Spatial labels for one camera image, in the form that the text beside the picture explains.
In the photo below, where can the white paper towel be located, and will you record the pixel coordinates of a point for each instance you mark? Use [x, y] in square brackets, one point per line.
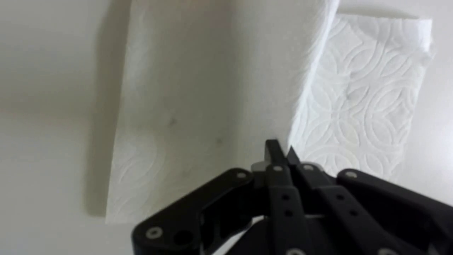
[189, 93]

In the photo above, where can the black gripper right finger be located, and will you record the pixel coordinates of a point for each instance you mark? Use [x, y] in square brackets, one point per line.
[369, 212]

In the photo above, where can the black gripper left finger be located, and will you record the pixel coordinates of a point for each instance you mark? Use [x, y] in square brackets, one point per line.
[213, 212]

